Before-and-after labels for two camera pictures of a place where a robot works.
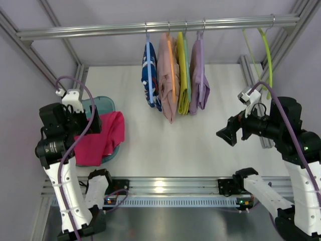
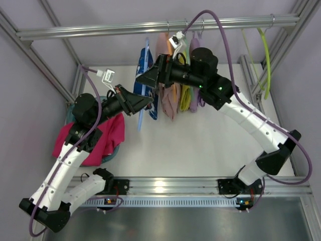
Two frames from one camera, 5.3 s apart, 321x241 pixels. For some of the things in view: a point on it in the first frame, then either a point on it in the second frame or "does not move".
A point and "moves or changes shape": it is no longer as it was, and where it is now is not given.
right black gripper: [235, 127] -> [163, 71]
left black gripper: [95, 120] -> [124, 100]
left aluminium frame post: [81, 75] does not move
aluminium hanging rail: [274, 22] does not move
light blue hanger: [149, 67] moves or changes shape
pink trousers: [171, 108] does not move
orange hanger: [171, 64] does not move
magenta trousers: [91, 147] does not move
